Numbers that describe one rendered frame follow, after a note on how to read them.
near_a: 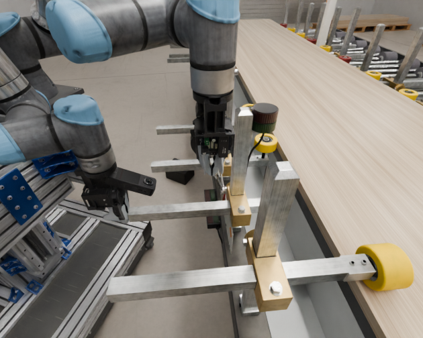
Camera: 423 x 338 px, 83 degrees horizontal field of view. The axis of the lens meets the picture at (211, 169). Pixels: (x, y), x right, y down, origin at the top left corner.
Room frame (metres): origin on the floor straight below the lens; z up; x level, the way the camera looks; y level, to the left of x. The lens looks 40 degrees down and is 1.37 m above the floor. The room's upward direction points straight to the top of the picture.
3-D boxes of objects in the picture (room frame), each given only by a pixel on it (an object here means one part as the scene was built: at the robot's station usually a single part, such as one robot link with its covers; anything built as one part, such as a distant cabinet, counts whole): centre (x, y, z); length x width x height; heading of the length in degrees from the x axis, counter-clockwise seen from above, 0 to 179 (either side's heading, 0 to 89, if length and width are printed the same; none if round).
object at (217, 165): (0.41, -0.02, 1.04); 0.06 x 0.03 x 0.09; 5
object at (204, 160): (0.41, 0.01, 1.04); 0.06 x 0.03 x 0.09; 5
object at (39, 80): (0.78, 0.60, 1.09); 0.15 x 0.15 x 0.10
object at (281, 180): (0.25, -0.10, 0.93); 0.04 x 0.04 x 0.48; 5
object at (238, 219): (0.47, -0.08, 0.85); 0.14 x 0.06 x 0.05; 5
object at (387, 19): (8.06, -4.38, 0.23); 2.42 x 0.76 x 0.17; 104
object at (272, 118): (0.50, -0.12, 1.12); 0.06 x 0.06 x 0.02
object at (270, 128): (0.50, -0.12, 1.09); 0.06 x 0.06 x 0.02
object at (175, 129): (0.95, 0.03, 0.81); 0.44 x 0.03 x 0.04; 95
